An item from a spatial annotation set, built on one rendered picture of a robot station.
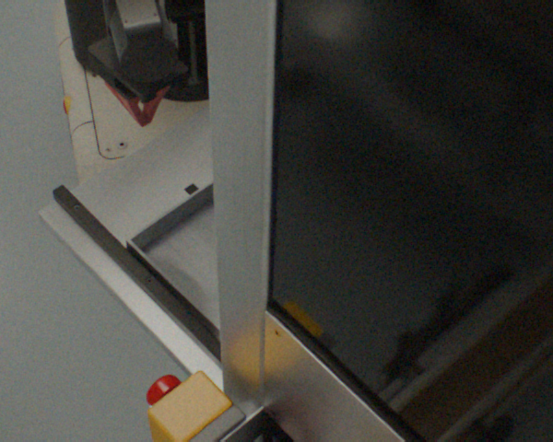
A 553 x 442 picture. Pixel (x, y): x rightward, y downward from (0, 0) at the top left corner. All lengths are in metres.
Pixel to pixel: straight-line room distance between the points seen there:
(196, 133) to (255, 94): 0.76
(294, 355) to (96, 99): 1.53
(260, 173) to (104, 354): 1.55
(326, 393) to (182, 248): 0.48
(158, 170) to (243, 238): 0.59
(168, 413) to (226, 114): 0.39
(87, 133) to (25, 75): 0.61
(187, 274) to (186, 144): 0.23
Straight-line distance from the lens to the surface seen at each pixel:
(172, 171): 1.33
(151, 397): 1.00
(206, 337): 1.16
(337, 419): 0.84
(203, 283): 1.22
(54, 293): 2.30
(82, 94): 2.31
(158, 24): 0.91
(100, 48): 1.08
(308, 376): 0.83
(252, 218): 0.73
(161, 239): 1.26
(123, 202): 1.31
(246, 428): 0.98
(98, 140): 2.20
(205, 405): 0.97
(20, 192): 2.50
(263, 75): 0.61
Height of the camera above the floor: 1.90
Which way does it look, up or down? 53 degrees down
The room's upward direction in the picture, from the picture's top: 2 degrees clockwise
